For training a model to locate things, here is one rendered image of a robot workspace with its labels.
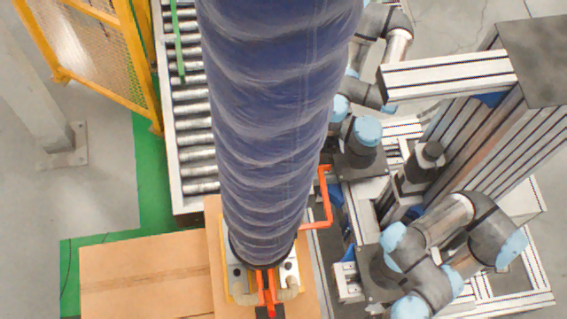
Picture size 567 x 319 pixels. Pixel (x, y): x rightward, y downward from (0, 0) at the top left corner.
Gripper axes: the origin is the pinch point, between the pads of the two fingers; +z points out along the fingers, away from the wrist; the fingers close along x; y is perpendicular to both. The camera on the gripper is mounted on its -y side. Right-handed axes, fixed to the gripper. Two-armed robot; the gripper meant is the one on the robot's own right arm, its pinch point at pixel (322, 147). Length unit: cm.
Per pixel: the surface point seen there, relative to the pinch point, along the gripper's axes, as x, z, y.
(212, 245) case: -44, 35, 22
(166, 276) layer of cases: -67, 75, 23
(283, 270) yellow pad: -18.2, 21.7, 38.3
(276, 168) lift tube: -26, -84, 41
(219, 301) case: -43, 35, 44
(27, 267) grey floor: -149, 130, -5
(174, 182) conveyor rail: -60, 70, -22
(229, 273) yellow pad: -38, 22, 37
